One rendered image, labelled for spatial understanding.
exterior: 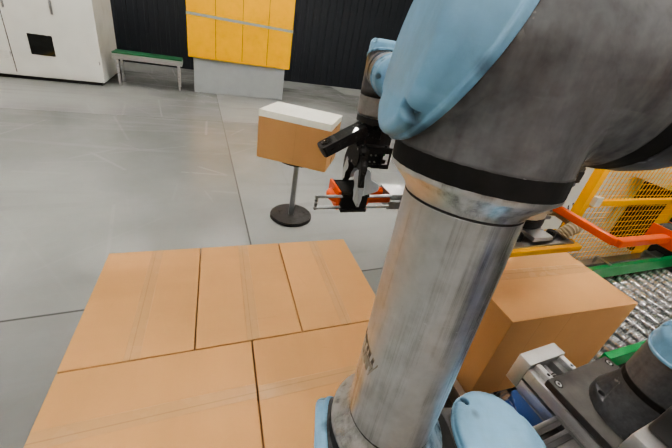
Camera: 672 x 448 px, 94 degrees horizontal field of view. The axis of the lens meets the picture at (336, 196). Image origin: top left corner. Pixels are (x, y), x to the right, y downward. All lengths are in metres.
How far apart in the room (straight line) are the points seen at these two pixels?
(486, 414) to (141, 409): 1.02
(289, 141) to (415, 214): 2.38
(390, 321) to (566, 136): 0.17
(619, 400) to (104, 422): 1.27
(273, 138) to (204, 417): 1.95
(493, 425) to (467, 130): 0.36
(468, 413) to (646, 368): 0.48
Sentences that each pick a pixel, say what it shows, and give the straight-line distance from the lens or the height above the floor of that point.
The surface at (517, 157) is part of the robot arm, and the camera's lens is 0.19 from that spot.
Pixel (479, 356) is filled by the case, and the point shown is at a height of 0.74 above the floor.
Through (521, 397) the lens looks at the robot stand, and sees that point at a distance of 1.04.
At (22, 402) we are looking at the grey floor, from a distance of 2.11.
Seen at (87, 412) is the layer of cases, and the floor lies 0.54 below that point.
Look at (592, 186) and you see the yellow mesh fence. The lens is 2.31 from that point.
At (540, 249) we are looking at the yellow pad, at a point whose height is 1.16.
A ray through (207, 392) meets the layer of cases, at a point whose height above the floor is 0.54.
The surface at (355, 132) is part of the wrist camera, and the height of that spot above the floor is 1.44.
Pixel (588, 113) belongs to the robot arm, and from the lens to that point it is 0.20.
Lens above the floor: 1.62
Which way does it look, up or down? 27 degrees down
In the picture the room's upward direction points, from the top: 11 degrees clockwise
